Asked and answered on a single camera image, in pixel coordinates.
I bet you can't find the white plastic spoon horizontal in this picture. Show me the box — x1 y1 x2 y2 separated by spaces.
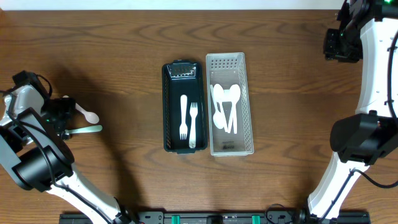
210 85 224 129

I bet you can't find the black plastic basket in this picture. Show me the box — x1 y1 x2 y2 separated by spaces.
162 60 208 154

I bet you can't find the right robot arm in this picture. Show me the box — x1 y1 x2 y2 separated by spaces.
293 0 397 223

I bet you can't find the white plastic fork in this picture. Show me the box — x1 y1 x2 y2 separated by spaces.
65 125 103 135
189 102 198 148
179 95 188 140

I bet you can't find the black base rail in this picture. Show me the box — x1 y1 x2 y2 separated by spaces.
59 209 371 224

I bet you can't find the clear plastic basket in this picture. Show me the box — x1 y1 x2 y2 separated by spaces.
206 52 254 157

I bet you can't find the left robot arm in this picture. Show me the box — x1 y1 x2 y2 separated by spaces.
1 70 139 223

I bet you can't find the white plastic spoon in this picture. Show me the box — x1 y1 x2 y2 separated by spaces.
213 84 227 131
75 103 100 124
229 84 241 134
223 90 233 133

